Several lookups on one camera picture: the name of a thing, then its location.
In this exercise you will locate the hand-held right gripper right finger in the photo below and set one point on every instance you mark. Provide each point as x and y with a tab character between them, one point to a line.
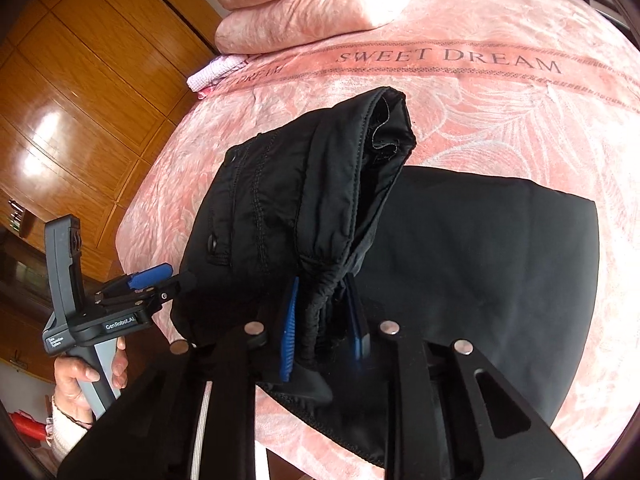
359	332

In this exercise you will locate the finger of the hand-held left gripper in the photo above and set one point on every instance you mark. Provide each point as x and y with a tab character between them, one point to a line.
150	276
172	287

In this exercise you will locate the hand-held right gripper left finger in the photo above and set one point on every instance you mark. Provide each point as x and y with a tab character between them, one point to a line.
289	340

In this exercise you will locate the black padded pants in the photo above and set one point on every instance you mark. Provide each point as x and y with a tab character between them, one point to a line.
450	240

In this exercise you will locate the person's left forearm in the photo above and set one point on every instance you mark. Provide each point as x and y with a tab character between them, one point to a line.
65	435

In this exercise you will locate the person's left hand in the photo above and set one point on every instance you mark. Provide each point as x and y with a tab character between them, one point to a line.
70	385

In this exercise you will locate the red plastic item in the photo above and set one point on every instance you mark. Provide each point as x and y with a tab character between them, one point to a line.
30	425

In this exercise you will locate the wooden wardrobe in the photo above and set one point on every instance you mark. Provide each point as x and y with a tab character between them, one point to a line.
100	110

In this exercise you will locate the white pink small towel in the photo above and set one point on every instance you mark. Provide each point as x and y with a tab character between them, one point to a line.
217	72

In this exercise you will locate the pink printed bedspread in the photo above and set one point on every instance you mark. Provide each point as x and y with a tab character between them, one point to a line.
500	125

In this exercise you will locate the folded pink quilt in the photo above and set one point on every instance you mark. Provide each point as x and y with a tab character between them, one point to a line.
310	10

